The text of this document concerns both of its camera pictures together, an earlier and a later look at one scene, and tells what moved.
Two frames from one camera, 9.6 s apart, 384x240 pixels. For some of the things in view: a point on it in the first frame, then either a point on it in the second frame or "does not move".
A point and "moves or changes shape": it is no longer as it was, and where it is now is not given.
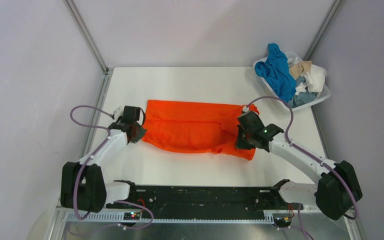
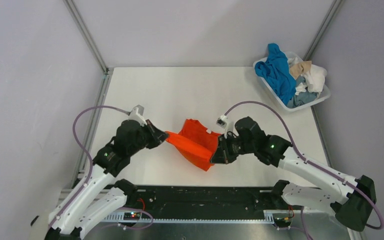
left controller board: (131, 216) does not move
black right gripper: (239, 144) to (223, 154)
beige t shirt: (297, 69) does not move
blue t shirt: (277, 70) does not move
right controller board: (282, 222) does not move
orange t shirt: (198, 127) moves or changes shape
